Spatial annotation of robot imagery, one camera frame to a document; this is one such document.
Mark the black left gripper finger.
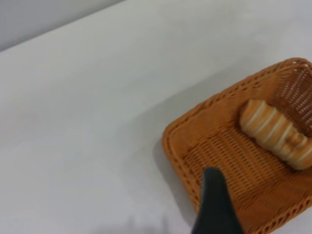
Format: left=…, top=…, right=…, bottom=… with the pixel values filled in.
left=191, top=167, right=246, bottom=234

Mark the orange woven wicker basket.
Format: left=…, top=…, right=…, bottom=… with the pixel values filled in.
left=162, top=58, right=312, bottom=234

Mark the ridged golden bread roll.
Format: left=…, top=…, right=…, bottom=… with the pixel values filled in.
left=240, top=98, right=312, bottom=171

